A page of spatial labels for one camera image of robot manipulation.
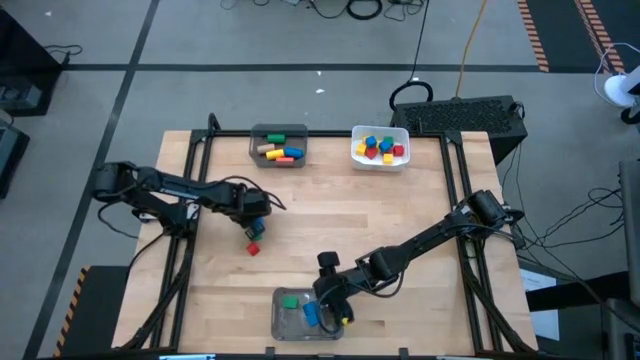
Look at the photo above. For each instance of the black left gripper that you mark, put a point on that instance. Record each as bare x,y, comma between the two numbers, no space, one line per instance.
255,202

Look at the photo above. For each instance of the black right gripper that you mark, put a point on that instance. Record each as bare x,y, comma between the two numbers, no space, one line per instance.
337,290

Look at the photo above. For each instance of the medium blue block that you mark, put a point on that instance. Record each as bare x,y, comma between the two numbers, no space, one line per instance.
310,315
257,225

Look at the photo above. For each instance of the medium green block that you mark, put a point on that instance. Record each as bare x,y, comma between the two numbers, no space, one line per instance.
258,238
290,302

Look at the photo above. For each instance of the medium red block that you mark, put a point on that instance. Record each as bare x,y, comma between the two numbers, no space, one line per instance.
253,249

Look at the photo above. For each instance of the yellow cylinder block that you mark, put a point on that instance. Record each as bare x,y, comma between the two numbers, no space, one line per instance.
275,154

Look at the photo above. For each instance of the natural wood cylinder block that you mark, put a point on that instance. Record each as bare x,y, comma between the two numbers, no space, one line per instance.
266,148

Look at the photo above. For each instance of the blue cylinder block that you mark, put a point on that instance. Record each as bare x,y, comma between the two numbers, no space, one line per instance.
294,153

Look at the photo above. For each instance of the green cylinder block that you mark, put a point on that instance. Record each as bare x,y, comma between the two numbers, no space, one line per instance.
276,138

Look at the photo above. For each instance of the small yellow cube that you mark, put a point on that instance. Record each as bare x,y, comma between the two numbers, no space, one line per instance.
361,149
388,158

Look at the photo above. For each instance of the small red cube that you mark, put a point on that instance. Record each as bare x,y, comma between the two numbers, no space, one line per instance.
398,150
371,153

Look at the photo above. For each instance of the small blue cube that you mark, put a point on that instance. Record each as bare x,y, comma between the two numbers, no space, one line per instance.
371,141
385,146

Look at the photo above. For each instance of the small green cube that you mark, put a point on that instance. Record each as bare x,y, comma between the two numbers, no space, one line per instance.
389,139

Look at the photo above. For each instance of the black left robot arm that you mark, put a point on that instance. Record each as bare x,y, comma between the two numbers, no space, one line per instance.
175,187

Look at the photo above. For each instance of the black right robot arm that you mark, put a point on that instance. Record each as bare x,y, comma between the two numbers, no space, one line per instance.
425,240

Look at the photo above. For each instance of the dark grey plastic tray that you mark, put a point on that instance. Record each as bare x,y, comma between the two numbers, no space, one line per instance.
257,161

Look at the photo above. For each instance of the black table clamp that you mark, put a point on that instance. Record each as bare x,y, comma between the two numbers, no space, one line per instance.
403,352
270,351

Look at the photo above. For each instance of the white plastic bin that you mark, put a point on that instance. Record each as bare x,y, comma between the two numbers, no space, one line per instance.
380,166

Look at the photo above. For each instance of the white blue label strip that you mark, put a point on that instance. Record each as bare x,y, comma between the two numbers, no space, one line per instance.
187,357

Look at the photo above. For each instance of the black mat yellow striped edge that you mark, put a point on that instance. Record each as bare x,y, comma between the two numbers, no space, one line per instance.
100,315

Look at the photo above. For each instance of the white paper sheet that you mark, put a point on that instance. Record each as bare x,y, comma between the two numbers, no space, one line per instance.
547,325

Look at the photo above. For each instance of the black keyboard case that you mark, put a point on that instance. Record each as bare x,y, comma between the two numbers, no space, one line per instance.
460,115

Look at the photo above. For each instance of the black floor beam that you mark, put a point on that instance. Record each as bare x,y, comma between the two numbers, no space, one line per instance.
575,292

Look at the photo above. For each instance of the black box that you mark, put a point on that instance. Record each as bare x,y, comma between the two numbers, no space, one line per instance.
12,160

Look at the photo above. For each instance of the grey box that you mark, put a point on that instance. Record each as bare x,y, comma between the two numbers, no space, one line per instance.
20,97

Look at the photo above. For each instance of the grey equipment base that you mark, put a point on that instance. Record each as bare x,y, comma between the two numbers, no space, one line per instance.
622,335

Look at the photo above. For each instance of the black cabinet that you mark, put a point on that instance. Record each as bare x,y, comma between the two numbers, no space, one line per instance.
25,55

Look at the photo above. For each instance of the grey panel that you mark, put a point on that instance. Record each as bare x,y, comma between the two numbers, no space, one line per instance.
631,225

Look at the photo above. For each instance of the black wheel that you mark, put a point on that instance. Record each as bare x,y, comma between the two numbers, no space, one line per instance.
632,116

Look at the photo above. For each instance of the white round stand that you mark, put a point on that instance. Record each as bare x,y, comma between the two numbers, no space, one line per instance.
617,90

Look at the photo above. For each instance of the black mat orange striped edges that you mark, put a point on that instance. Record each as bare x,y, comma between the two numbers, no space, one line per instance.
560,30

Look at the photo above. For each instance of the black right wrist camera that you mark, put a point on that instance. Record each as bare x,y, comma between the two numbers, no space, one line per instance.
329,260

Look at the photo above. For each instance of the black metal table frame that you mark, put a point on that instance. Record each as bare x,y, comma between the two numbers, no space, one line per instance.
325,133

